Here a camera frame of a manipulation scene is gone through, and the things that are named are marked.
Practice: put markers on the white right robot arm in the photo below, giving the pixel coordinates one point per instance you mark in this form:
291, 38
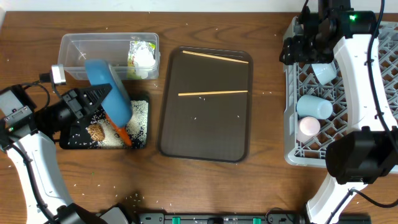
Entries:
337, 33

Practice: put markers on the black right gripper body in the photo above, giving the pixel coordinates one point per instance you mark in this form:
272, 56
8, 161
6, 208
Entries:
307, 50

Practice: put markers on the yellow foil snack wrapper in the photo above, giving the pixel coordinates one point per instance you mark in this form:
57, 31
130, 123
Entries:
134, 44

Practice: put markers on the orange carrot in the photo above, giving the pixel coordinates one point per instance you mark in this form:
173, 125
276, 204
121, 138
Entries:
121, 132

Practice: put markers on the white napkin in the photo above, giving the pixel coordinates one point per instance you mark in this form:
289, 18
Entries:
142, 60

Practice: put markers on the grey dishwasher rack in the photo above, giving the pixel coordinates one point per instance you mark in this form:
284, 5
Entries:
301, 80

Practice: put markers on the black waste tray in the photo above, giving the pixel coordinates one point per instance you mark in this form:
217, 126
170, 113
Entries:
140, 137

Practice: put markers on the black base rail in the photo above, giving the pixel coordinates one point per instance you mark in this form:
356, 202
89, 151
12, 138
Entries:
217, 218

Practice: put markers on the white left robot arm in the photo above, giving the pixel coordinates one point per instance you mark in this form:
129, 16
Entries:
27, 139

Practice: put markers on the wooden chopstick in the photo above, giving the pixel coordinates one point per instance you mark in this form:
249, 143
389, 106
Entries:
212, 93
214, 57

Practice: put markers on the dark blue plate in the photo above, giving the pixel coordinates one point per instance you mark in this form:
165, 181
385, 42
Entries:
117, 103

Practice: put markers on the clear plastic bin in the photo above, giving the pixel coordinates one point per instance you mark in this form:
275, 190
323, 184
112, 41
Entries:
75, 49

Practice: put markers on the brown serving tray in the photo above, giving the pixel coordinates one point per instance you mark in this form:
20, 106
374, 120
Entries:
206, 127

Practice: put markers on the pink cup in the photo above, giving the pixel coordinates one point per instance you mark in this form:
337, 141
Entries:
308, 127

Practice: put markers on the light blue small bowl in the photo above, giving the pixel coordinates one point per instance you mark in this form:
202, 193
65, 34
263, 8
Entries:
324, 72

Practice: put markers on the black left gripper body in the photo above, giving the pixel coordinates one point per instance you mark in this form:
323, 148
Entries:
74, 103

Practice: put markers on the brown cookie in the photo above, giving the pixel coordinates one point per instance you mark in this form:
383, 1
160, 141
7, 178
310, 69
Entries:
96, 132

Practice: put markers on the light blue cup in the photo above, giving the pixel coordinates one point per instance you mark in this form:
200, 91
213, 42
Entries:
309, 105

